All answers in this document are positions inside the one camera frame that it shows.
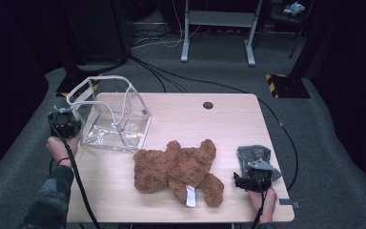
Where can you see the black cabinet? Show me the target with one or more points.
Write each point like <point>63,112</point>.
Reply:
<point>98,31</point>

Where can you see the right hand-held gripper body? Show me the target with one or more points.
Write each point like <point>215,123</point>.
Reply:
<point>259,176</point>

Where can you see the blue and white packet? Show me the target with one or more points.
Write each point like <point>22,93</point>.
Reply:
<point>294,8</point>

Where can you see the person's right hand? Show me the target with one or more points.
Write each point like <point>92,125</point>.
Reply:
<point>265,205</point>

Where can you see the grey tape strip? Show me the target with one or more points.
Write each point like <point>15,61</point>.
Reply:
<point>287,202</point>

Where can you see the dark side table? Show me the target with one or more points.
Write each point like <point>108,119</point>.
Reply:
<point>287,19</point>

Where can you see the person's left hand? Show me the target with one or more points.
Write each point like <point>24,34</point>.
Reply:
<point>62,148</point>

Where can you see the white metal desk frame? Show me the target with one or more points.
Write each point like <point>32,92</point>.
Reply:
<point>219,19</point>

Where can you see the clear plastic bag white trim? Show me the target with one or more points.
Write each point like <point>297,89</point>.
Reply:
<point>108,135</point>

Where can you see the black yellow-striped stand base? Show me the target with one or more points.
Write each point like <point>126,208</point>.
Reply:
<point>290,87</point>
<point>64,86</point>

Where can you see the grey fluffy cloth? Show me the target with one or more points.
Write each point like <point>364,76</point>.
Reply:
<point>254,152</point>

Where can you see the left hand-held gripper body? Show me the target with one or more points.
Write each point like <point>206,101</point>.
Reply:
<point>64,124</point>

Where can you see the brown teddy bear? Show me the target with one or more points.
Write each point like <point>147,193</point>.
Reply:
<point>174,168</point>

